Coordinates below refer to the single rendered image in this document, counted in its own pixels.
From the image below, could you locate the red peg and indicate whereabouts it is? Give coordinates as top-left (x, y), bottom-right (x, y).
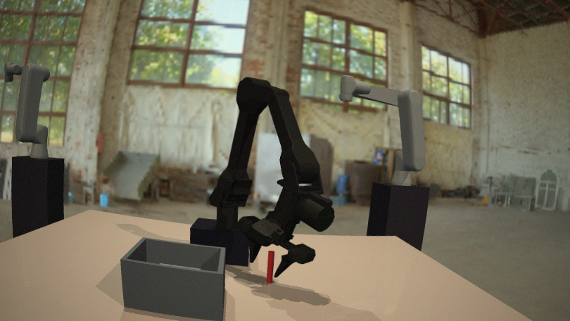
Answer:
top-left (266, 251), bottom-right (275, 283)

